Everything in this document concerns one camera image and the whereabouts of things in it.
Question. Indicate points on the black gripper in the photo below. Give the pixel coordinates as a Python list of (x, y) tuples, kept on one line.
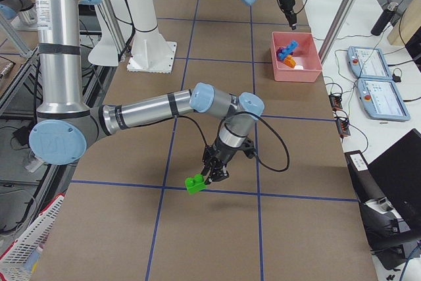
[(224, 154), (287, 5)]

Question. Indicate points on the long blue four-stud block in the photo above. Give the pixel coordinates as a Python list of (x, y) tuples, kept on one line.
[(288, 50)]

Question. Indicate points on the green block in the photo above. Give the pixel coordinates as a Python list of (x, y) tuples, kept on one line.
[(195, 184)]

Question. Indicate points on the orange block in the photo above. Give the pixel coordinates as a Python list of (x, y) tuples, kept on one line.
[(289, 61)]

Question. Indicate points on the purple block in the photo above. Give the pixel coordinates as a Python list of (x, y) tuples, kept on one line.
[(280, 53)]

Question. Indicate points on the pink plastic box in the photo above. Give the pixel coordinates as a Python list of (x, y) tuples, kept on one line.
[(308, 66)]

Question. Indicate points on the left teach pendant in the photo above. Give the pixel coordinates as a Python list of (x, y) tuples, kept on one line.
[(368, 62)]

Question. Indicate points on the teach pendant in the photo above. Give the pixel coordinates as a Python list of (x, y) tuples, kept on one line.
[(368, 62), (381, 100)]

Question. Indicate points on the black water bottle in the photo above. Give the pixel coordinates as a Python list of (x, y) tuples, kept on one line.
[(385, 17)]

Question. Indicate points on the right teach pendant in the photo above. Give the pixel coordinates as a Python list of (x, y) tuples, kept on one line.
[(381, 100)]

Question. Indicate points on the black laptop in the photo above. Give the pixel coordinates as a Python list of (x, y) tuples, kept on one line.
[(397, 172)]

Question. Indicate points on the white plastic basket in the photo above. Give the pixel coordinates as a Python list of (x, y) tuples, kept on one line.
[(19, 261)]

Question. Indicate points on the aluminium frame post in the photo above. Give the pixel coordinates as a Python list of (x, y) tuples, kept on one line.
[(336, 26)]

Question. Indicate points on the white camera stand base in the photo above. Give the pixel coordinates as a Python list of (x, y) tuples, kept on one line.
[(150, 51)]

